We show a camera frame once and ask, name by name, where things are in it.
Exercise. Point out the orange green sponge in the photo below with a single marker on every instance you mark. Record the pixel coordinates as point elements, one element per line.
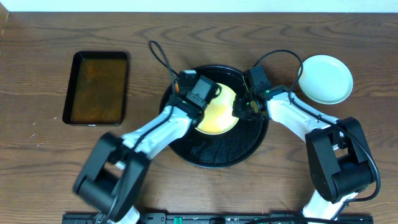
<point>176,87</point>

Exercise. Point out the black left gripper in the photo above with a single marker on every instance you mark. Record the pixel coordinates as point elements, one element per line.
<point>176,100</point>

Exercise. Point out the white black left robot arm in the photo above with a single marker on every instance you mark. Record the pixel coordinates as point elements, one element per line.
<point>114,172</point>

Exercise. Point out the light green plate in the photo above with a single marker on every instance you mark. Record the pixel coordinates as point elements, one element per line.
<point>326,80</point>

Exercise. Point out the black rectangular water tray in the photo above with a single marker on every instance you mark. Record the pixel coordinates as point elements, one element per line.
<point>97,88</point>

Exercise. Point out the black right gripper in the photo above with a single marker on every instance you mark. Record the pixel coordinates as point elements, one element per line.
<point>238,112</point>

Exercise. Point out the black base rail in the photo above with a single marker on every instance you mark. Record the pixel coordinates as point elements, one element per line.
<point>163,218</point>

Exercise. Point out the yellow plate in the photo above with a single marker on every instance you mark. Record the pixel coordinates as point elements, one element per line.
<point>218,118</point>

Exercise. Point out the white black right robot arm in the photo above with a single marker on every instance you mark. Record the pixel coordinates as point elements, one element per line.
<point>340,162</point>

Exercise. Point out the round black tray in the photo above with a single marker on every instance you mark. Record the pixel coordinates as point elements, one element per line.
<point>227,149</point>

